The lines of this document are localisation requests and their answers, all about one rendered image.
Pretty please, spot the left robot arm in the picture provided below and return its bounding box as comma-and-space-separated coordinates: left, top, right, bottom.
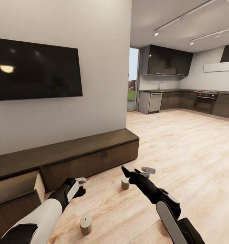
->
0, 178, 86, 244

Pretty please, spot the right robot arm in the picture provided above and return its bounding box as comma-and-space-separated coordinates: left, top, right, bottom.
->
121, 166, 205, 244

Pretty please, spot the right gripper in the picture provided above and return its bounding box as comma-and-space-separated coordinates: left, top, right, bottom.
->
121, 166, 153, 194

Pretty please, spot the pillar candle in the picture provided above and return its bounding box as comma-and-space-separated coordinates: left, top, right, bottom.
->
80, 214, 93, 236
121, 176, 130, 190

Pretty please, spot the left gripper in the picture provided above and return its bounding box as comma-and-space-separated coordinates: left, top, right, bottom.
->
73, 186, 86, 199

